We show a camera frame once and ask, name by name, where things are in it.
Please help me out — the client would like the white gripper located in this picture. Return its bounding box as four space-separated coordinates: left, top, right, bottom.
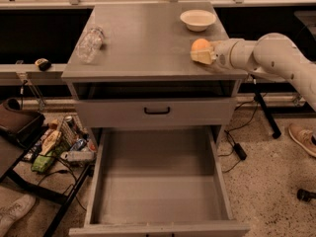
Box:
191 39 238 70

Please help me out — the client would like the orange fruit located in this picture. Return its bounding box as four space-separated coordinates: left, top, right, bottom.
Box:
191 39 211 51

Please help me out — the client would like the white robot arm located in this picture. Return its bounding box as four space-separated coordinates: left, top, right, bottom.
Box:
191 33 316 111

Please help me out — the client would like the grey drawer cabinet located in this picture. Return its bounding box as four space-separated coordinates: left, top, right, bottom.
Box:
61 1 249 137

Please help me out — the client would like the open grey drawer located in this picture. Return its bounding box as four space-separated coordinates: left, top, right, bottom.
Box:
69 126 250 237

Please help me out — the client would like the white bowl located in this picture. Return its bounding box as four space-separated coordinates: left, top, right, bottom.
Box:
180 10 216 32

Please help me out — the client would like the black stand leg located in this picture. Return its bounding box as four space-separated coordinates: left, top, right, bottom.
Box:
252 76 281 139

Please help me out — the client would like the clear plastic bottle lying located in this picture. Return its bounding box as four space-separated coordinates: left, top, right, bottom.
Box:
76 27 105 63

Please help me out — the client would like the tan shoe right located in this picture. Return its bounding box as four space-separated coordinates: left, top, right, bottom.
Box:
288 123 316 157

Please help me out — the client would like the yellow black tape measure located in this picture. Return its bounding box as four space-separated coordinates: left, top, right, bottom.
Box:
35 58 51 71

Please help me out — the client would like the black caster wheel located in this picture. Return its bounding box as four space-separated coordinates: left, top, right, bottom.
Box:
297 189 316 202

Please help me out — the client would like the brown bag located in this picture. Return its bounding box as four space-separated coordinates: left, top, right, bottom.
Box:
0 98 45 149

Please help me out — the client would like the green snack bag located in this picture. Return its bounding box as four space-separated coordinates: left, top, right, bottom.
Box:
31 151 56 174

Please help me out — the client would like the white shoe left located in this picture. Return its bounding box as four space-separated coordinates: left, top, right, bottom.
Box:
0 195 36 237

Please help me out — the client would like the closed grey drawer black handle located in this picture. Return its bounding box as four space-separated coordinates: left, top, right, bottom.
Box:
75 98 236 128

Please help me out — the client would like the black power adapter cable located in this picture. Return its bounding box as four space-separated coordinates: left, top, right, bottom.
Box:
217 92 261 174

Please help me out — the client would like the wire basket of snacks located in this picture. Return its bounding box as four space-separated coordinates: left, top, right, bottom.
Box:
23 115 96 164

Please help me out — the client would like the black side table frame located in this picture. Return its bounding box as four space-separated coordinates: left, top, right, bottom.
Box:
0 128 94 237

